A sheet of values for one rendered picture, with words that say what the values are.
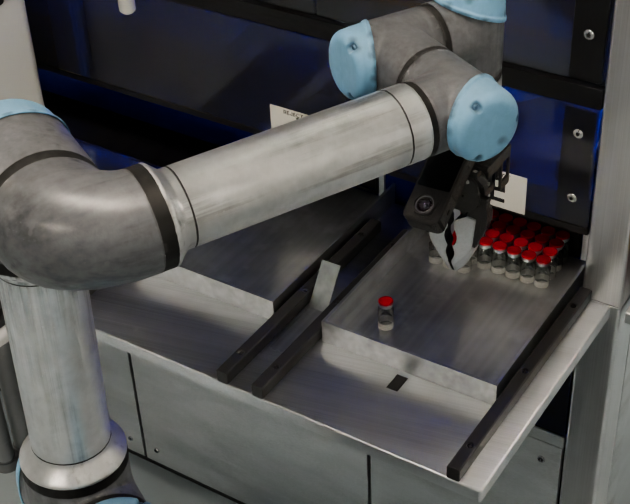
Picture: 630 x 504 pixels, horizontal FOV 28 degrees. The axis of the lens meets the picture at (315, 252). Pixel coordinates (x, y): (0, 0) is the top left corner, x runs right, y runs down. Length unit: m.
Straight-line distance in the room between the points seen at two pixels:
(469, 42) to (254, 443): 1.29
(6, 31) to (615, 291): 1.01
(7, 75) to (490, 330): 0.88
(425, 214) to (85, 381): 0.40
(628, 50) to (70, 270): 0.80
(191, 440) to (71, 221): 1.54
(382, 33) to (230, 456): 1.39
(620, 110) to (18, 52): 0.97
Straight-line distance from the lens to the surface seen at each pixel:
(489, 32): 1.32
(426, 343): 1.71
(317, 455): 2.34
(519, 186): 1.75
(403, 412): 1.61
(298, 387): 1.65
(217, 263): 1.87
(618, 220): 1.71
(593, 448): 1.98
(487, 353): 1.70
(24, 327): 1.24
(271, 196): 1.09
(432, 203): 1.36
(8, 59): 2.07
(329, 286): 1.76
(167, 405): 2.53
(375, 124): 1.13
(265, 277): 1.83
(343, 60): 1.27
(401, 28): 1.27
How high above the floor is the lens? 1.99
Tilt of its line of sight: 36 degrees down
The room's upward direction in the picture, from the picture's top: 3 degrees counter-clockwise
